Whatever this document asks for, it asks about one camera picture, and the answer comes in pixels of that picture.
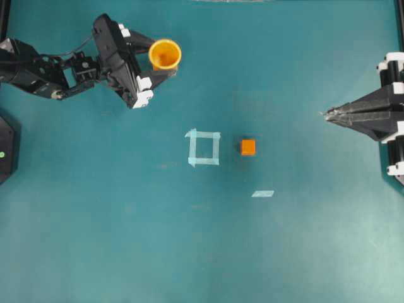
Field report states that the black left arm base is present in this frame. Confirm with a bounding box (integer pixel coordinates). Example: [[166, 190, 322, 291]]
[[1, 109, 21, 184]]

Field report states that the orange plastic cup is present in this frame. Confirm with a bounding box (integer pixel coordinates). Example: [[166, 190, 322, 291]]
[[148, 39, 182, 71]]

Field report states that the light blue tape square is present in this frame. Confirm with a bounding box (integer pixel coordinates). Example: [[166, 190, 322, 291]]
[[184, 128, 221, 167]]

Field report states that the orange cube block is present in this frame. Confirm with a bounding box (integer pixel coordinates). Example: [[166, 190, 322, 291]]
[[240, 139, 256, 157]]

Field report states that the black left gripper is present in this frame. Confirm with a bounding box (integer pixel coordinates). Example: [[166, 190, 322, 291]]
[[93, 13, 177, 109]]

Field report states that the light blue tape strip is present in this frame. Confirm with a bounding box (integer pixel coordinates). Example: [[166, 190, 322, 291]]
[[251, 190, 274, 198]]

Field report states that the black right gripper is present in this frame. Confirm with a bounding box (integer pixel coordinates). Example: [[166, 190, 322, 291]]
[[321, 52, 403, 185]]

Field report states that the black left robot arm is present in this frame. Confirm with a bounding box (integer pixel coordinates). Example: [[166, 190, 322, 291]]
[[1, 14, 182, 109]]

